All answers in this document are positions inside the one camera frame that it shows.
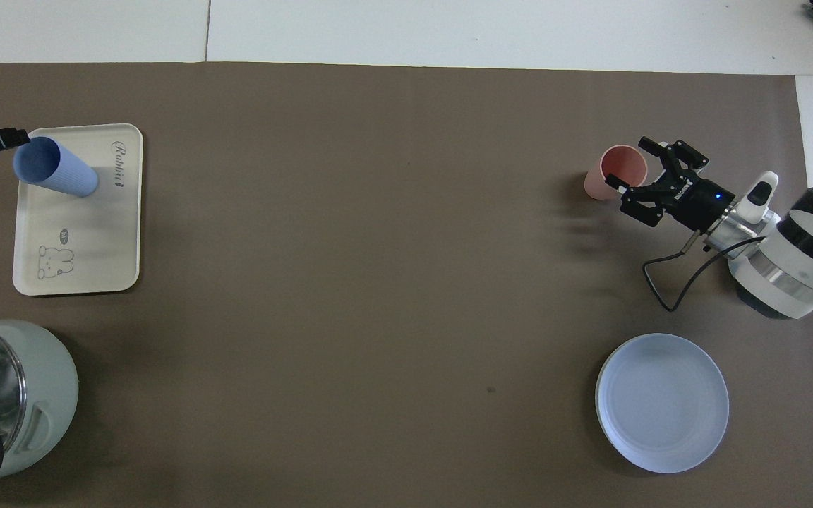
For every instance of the tall pink cup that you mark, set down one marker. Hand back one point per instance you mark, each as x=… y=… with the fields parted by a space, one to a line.
x=622 y=166

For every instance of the tall blue ribbed cup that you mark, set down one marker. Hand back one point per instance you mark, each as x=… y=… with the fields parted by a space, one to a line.
x=61 y=173

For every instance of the pale blue round plate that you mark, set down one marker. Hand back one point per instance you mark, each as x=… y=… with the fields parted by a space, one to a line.
x=662 y=402

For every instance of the cream rabbit print tray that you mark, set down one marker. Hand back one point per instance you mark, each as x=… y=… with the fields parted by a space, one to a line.
x=89 y=233

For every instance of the pale green electric pot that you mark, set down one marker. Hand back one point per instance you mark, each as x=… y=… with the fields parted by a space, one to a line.
x=50 y=395

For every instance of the large brown table mat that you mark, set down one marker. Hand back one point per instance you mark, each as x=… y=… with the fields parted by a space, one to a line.
x=392 y=282

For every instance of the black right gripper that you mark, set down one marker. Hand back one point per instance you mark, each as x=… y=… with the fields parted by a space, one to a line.
x=703 y=204

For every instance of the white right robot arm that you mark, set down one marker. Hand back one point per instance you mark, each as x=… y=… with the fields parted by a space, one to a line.
x=802 y=261

